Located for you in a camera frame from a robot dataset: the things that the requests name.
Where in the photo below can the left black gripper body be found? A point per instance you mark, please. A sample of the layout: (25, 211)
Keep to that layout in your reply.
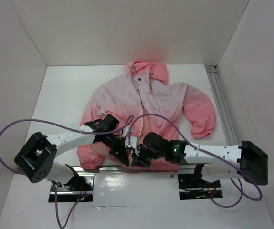
(114, 142)

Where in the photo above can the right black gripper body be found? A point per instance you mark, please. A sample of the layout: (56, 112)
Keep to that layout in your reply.
(145, 155)

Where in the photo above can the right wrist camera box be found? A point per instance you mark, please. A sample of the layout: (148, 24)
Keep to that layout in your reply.
(131, 143)

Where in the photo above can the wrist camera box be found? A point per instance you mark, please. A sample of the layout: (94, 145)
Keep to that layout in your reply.
(131, 143)
(128, 129)

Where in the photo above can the pink zip-up jacket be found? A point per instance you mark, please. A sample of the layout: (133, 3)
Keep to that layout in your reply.
(143, 91)

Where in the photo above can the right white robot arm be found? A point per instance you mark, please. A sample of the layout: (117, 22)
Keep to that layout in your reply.
(212, 163)

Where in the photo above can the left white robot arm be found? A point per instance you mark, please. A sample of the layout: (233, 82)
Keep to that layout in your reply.
(36, 159)

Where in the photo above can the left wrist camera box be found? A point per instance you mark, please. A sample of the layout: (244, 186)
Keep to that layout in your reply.
(128, 129)

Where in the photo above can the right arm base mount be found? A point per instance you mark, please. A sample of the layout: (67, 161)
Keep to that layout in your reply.
(191, 188)

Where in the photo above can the front aluminium rail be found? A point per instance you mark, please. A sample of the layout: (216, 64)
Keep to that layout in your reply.
(129, 170)

